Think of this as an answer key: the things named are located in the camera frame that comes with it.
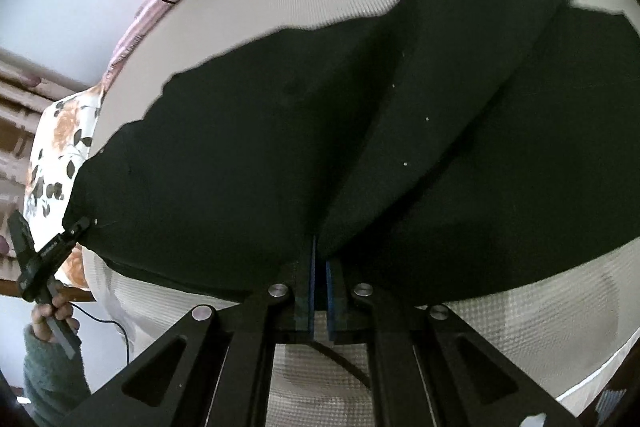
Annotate person's left hand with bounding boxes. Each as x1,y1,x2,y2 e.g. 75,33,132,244
32,281,79,343

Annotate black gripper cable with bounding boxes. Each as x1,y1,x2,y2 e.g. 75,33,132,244
69,300,132,365

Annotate beige woven bed mat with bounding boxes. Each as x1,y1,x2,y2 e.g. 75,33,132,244
63,0,639,426

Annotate beige patterned curtain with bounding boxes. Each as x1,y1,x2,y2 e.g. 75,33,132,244
1,58,81,281

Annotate grey-green sleeve forearm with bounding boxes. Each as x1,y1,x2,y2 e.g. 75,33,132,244
23,325,92,427

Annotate black denim pants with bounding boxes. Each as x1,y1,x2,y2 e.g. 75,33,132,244
63,0,639,305

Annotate white floral pillow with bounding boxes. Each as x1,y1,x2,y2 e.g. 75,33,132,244
22,83,106,293

